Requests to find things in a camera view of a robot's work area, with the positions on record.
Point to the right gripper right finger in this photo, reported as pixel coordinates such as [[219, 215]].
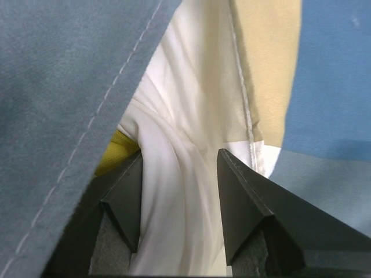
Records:
[[270, 231]]

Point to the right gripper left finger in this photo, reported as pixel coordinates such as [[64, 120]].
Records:
[[104, 230]]

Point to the white pillow yellow edge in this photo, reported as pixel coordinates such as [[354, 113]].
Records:
[[188, 105]]

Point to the beige blue patchwork pillowcase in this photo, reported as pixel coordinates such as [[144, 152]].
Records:
[[69, 70]]

